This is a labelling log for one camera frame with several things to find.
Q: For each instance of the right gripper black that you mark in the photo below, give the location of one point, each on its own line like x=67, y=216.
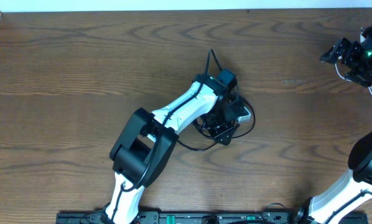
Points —
x=351, y=53

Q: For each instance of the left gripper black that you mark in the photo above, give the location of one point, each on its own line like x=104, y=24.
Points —
x=221, y=134

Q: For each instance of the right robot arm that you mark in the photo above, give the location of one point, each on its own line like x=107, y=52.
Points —
x=354, y=187

